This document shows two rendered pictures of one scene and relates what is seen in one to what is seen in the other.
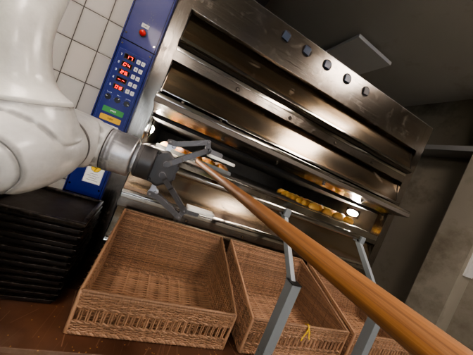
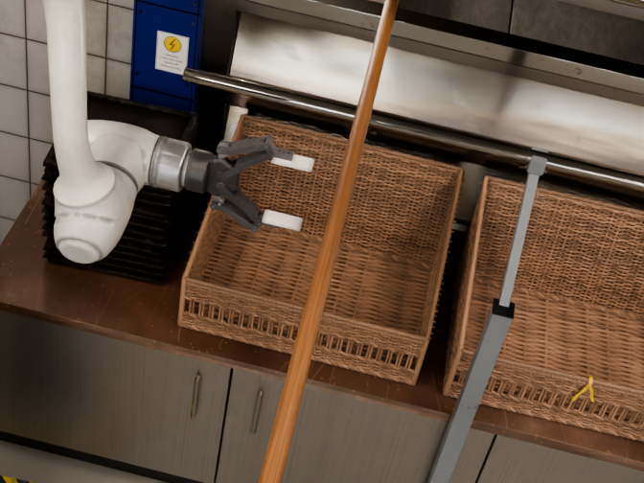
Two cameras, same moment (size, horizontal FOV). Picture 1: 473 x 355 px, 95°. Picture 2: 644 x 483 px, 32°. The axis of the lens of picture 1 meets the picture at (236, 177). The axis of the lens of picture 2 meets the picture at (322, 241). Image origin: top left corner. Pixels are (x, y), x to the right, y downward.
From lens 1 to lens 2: 154 cm
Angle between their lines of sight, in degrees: 44
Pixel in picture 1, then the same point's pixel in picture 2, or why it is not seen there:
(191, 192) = not seen: hidden behind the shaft
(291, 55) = not seen: outside the picture
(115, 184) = (214, 68)
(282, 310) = (481, 348)
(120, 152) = (167, 176)
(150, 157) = (199, 175)
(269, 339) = (467, 384)
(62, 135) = (115, 215)
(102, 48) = not seen: outside the picture
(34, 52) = (82, 166)
